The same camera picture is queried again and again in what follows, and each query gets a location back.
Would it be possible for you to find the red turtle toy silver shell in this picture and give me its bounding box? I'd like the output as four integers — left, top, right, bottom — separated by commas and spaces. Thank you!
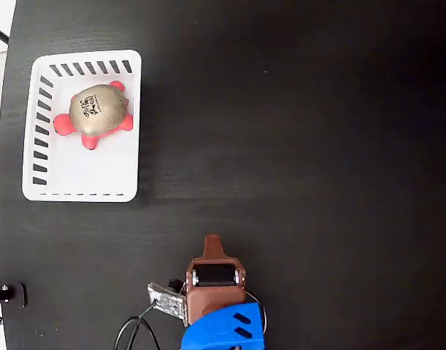
53, 80, 134, 151

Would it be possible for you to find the white plastic basket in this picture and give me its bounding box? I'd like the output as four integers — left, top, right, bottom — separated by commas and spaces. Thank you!
21, 49, 142, 203

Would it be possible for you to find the black table clamp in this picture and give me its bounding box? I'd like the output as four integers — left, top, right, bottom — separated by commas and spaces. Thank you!
0, 281, 28, 310

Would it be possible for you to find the bare camera circuit board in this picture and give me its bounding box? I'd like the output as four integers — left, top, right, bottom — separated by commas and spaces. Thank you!
146, 279, 189, 322

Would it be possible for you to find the red white black servo wire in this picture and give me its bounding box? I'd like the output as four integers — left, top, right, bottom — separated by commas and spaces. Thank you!
244, 289, 268, 333

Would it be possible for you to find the black camera cable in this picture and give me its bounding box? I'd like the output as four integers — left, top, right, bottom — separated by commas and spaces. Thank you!
114, 305, 161, 350

